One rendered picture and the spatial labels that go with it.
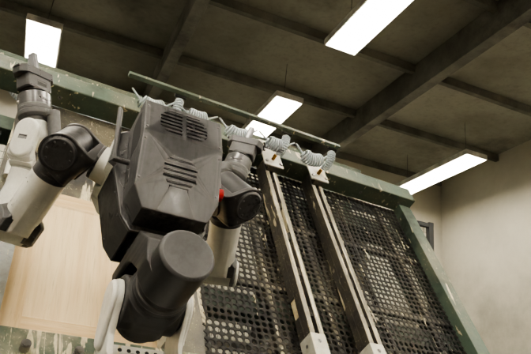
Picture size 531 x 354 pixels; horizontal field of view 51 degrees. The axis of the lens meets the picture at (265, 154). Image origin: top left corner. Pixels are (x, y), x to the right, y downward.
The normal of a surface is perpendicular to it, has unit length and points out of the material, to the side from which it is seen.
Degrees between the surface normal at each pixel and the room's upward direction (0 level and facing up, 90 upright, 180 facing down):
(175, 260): 67
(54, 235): 58
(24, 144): 94
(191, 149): 82
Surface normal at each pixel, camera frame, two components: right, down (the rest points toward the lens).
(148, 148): 0.49, -0.44
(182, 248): 0.49, -0.64
